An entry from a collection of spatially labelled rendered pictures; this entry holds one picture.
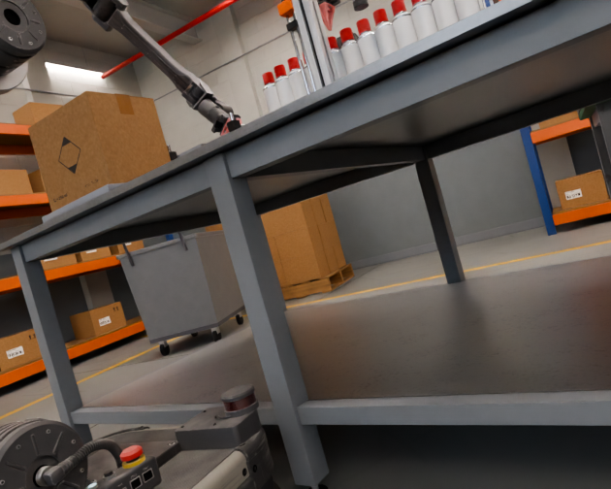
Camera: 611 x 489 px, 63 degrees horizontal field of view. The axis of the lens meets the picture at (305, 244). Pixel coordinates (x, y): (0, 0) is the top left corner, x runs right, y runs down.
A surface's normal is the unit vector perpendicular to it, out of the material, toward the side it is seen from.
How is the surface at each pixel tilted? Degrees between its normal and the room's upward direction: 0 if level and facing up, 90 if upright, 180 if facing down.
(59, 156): 90
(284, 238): 90
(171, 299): 93
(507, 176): 90
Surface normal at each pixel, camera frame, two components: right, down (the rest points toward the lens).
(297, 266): -0.37, 0.12
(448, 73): -0.56, 0.18
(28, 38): 0.85, -0.23
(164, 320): -0.14, 0.12
